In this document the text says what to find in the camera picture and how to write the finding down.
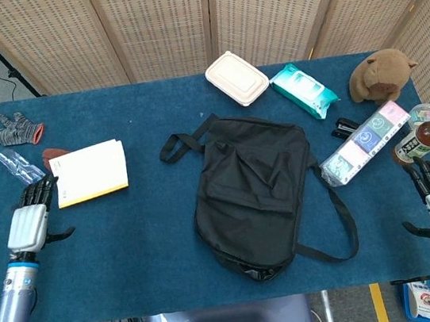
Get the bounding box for blue table mat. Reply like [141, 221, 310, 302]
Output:
[0, 41, 430, 322]

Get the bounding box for grey knit work glove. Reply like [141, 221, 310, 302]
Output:
[0, 108, 48, 151]

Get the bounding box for rust brown cloth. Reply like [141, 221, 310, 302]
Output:
[40, 145, 71, 174]

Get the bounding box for clear plastic bag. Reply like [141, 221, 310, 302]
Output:
[0, 144, 48, 190]

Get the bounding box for yellow spine notebook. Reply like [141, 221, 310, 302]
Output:
[46, 138, 132, 211]

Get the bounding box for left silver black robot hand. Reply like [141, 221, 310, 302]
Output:
[0, 172, 80, 264]

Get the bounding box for black stapler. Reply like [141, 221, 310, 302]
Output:
[328, 114, 363, 141]

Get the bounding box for brown capybara plush toy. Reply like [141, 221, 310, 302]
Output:
[344, 45, 423, 109]

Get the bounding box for wrapped tissue packs bundle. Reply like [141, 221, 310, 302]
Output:
[310, 97, 420, 189]

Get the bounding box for brown tea bottle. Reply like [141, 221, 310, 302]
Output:
[389, 119, 430, 167]

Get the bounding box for black backpack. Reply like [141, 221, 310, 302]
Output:
[153, 96, 364, 294]

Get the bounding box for clear round plastic container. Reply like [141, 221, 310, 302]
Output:
[405, 102, 430, 135]

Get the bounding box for teal wet wipes pack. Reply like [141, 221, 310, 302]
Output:
[267, 57, 343, 127]

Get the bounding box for beige lidded lunch box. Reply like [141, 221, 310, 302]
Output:
[202, 45, 274, 113]

